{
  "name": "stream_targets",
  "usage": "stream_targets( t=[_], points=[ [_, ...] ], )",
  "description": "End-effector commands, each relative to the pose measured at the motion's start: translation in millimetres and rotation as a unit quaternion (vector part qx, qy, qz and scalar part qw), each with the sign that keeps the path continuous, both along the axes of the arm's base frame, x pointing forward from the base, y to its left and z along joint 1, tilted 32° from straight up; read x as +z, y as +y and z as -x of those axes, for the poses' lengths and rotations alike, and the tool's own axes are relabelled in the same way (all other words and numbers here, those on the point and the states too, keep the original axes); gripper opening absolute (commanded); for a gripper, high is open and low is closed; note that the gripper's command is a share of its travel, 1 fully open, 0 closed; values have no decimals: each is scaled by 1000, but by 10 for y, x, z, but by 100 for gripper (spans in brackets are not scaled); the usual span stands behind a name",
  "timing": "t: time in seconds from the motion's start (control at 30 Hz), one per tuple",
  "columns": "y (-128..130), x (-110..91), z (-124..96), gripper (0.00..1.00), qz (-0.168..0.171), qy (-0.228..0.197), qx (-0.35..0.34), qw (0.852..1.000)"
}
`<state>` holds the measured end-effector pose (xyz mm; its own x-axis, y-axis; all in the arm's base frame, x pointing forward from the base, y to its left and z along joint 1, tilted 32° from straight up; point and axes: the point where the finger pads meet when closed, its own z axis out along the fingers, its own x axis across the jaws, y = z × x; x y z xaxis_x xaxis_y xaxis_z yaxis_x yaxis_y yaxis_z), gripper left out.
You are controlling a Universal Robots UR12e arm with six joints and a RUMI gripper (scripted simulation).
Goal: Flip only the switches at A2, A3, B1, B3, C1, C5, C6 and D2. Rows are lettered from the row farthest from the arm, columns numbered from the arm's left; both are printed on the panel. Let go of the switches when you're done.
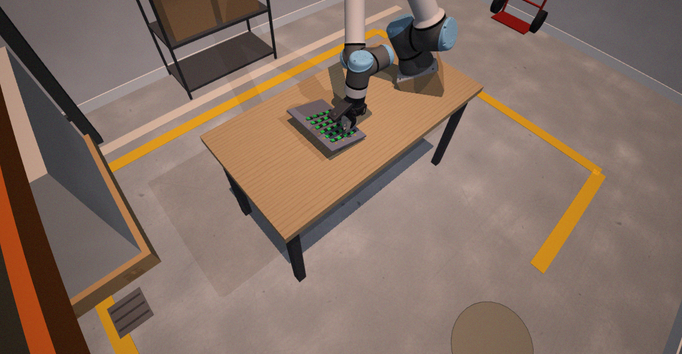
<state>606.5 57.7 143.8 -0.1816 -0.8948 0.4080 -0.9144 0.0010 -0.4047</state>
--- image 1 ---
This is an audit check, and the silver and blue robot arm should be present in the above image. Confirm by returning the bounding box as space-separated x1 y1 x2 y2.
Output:
327 0 458 123

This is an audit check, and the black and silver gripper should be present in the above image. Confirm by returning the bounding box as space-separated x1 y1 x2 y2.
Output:
340 95 367 133

